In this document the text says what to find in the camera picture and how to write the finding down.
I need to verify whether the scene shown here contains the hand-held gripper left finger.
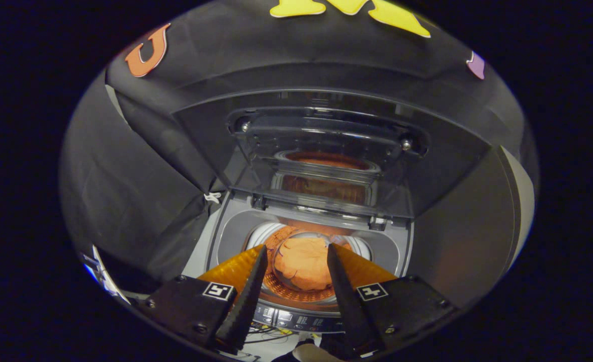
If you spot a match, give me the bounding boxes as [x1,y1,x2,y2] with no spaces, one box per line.
[135,245,269,353]

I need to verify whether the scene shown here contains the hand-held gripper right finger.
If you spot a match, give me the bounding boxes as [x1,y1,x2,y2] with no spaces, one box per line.
[326,243,460,355]

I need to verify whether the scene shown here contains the orange polo shirt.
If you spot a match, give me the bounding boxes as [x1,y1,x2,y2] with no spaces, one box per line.
[274,236,334,292]

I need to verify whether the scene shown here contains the dark clear washing machine lid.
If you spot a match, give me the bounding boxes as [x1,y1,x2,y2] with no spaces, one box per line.
[173,89,493,220]

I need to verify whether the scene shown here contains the beige cabinet with dark top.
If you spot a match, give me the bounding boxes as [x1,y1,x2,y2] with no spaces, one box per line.
[409,146,536,308]

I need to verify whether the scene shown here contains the black backdrop cloth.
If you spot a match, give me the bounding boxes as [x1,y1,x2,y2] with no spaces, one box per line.
[59,0,538,302]

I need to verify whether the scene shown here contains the thin floor cables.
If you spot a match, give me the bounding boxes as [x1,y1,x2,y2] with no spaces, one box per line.
[243,324,297,345]

